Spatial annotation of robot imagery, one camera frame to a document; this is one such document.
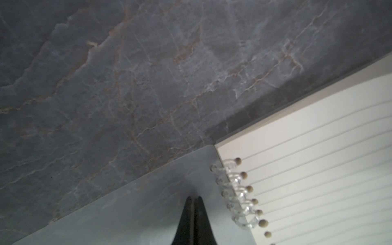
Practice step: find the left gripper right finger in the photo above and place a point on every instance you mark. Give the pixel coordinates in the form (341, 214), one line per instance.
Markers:
(203, 234)

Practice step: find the white lined spiral notebook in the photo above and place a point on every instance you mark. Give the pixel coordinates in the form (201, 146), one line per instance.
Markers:
(318, 172)

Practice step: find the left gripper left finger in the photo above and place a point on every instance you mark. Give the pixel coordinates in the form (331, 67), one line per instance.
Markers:
(185, 230)

